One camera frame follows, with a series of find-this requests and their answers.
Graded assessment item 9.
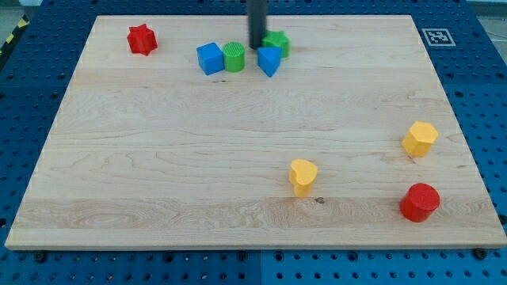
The yellow heart block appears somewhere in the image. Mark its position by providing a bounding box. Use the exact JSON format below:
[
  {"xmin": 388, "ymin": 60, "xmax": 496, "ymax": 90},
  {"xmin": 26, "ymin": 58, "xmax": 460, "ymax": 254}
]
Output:
[{"xmin": 289, "ymin": 159, "xmax": 318, "ymax": 198}]

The red cylinder block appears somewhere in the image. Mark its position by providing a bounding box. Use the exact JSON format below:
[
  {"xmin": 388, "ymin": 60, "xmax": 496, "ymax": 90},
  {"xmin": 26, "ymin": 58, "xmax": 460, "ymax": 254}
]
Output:
[{"xmin": 399, "ymin": 183, "xmax": 440, "ymax": 222}]

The blue cube block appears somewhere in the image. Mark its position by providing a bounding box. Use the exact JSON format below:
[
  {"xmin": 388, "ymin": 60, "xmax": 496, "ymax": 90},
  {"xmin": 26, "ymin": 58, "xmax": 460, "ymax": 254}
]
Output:
[{"xmin": 196, "ymin": 42, "xmax": 225, "ymax": 75}]

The green star block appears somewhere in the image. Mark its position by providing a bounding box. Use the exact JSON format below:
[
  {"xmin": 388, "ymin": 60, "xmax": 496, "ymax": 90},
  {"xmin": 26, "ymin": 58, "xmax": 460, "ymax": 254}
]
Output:
[{"xmin": 261, "ymin": 30, "xmax": 291, "ymax": 59}]

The blue triangle block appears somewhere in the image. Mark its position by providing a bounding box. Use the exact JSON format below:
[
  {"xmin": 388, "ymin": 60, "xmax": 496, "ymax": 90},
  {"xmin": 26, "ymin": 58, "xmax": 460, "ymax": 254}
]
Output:
[{"xmin": 257, "ymin": 47, "xmax": 282, "ymax": 78}]

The black yellow hazard tape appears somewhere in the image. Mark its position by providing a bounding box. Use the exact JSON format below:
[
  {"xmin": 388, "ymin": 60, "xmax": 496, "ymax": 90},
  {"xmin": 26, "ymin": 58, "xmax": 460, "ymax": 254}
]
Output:
[{"xmin": 1, "ymin": 14, "xmax": 30, "ymax": 56}]

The yellow hexagon block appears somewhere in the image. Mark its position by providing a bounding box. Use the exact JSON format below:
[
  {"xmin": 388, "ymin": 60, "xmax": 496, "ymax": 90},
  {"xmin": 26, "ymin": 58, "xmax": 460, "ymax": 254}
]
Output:
[{"xmin": 402, "ymin": 121, "xmax": 439, "ymax": 158}]

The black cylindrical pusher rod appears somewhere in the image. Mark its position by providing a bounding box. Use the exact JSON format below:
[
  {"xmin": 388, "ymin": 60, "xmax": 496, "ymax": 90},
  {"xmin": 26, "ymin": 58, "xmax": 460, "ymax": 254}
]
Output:
[{"xmin": 246, "ymin": 0, "xmax": 268, "ymax": 49}]

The red star block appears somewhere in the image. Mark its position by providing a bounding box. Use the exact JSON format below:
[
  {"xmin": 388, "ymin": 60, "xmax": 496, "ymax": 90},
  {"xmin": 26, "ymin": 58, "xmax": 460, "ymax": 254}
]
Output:
[{"xmin": 127, "ymin": 24, "xmax": 158, "ymax": 56}]

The wooden board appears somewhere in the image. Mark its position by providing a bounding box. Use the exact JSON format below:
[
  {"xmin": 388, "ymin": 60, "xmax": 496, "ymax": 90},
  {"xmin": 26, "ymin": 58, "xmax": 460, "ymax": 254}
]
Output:
[{"xmin": 6, "ymin": 15, "xmax": 506, "ymax": 251}]

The green cylinder block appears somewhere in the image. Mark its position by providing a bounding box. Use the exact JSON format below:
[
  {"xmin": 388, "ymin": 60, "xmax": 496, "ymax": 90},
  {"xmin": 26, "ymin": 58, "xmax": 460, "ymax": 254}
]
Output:
[{"xmin": 223, "ymin": 41, "xmax": 245, "ymax": 72}]

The white fiducial marker tag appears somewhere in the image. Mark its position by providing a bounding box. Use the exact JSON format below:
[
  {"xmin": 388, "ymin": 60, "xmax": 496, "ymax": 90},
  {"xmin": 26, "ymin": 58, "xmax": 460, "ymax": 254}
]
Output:
[{"xmin": 422, "ymin": 28, "xmax": 456, "ymax": 47}]

